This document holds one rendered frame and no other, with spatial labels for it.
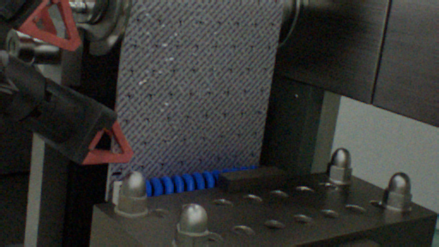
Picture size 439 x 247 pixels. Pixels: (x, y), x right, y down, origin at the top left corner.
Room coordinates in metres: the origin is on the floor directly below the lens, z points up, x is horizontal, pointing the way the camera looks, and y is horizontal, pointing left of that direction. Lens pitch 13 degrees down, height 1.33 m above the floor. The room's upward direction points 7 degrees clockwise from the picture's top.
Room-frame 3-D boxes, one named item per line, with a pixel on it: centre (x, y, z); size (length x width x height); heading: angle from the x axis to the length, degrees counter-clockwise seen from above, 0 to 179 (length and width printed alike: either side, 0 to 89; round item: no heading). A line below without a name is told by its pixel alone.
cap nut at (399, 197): (0.81, -0.30, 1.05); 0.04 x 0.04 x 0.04
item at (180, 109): (0.83, -0.04, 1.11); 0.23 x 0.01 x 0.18; 126
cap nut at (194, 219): (0.63, -0.04, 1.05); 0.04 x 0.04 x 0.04
